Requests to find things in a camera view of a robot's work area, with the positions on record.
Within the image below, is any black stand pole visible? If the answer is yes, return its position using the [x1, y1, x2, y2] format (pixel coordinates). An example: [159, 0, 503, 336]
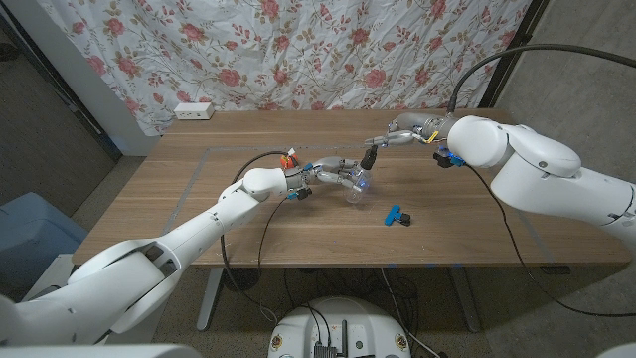
[478, 0, 552, 109]
[0, 7, 124, 163]

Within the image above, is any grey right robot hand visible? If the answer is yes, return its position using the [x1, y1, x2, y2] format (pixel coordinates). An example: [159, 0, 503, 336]
[364, 111, 454, 149]

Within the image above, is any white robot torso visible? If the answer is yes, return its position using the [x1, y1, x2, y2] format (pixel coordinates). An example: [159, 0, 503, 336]
[0, 341, 636, 358]

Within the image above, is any black trigger sprayer head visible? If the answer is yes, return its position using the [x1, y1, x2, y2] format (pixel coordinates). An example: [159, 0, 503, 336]
[359, 145, 380, 172]

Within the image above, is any blue plastic bin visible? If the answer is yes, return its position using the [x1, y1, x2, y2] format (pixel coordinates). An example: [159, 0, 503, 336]
[0, 191, 90, 299]

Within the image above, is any black tagged left wrist cable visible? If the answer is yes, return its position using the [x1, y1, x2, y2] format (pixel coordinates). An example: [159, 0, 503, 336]
[232, 147, 299, 183]

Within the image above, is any blue and black clip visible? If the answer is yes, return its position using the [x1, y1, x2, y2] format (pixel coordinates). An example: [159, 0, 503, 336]
[384, 204, 412, 228]

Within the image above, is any thick black hose cable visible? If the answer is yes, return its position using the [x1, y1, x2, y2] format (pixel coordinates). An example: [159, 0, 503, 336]
[445, 43, 636, 114]

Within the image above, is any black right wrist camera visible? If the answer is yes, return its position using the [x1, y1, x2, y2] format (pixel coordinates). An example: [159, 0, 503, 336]
[431, 146, 467, 169]

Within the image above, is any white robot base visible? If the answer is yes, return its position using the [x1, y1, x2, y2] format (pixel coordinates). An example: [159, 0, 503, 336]
[266, 295, 413, 358]

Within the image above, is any white floor cable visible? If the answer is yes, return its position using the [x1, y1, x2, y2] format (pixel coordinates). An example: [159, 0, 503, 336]
[380, 267, 441, 358]

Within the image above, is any thin black camera cable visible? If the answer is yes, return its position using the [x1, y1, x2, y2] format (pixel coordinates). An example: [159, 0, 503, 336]
[465, 164, 636, 318]
[219, 194, 294, 327]

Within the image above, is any clear plastic spray bottle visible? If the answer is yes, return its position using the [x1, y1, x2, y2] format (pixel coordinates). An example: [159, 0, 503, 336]
[345, 166, 374, 205]

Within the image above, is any grey table leg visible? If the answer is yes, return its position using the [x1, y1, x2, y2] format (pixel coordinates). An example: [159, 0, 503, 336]
[448, 267, 483, 334]
[195, 267, 226, 333]

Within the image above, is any thin black right camera cable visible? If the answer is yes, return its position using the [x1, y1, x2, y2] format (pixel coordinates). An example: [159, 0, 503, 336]
[465, 164, 636, 318]

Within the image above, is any white power strip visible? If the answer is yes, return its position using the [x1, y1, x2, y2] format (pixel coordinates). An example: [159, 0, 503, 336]
[173, 101, 217, 121]

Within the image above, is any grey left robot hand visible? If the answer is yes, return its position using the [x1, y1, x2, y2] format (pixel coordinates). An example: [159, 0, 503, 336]
[285, 156, 373, 193]

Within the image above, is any thin black left camera cable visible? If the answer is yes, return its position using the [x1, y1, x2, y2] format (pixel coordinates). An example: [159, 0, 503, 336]
[219, 194, 294, 327]

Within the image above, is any floral backdrop cloth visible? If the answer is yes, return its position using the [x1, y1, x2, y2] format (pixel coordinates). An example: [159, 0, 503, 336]
[37, 0, 534, 136]

